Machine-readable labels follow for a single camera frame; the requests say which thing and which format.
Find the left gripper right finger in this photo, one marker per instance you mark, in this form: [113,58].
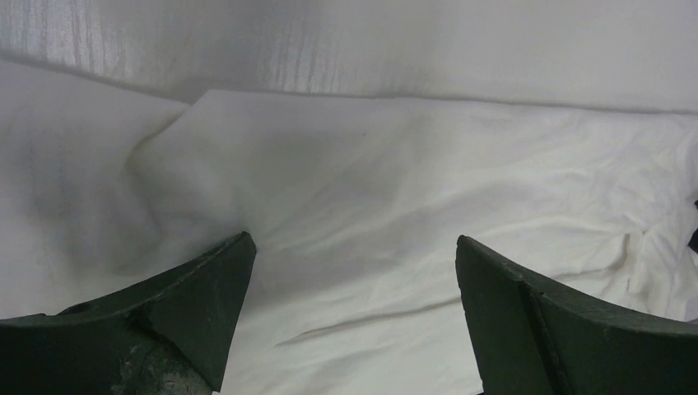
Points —
[534,335]

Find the white t-shirt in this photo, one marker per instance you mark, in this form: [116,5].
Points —
[355,206]

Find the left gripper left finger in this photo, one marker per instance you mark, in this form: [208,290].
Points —
[169,334]

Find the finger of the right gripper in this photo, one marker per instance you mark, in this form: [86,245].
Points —
[693,242]

